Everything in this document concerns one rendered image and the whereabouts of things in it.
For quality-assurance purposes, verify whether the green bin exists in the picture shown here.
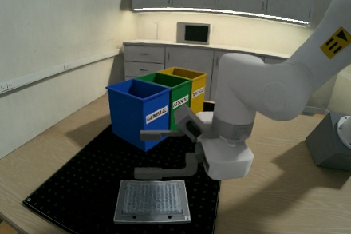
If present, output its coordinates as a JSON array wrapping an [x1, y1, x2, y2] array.
[[134, 72, 192, 130]]

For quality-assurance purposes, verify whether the yellow open-top bin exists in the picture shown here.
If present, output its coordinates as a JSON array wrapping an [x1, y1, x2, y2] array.
[[157, 67, 208, 114]]

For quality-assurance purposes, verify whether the blue bin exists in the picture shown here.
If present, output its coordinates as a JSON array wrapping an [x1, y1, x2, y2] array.
[[105, 78, 172, 152]]

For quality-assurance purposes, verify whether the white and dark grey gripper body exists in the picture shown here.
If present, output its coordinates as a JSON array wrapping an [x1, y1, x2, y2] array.
[[196, 112, 254, 180]]

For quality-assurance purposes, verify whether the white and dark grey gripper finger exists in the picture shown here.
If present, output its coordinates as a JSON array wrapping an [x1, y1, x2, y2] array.
[[140, 129, 185, 141], [134, 142, 206, 180]]

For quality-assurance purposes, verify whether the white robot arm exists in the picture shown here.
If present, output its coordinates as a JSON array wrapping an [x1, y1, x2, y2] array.
[[174, 0, 351, 141]]

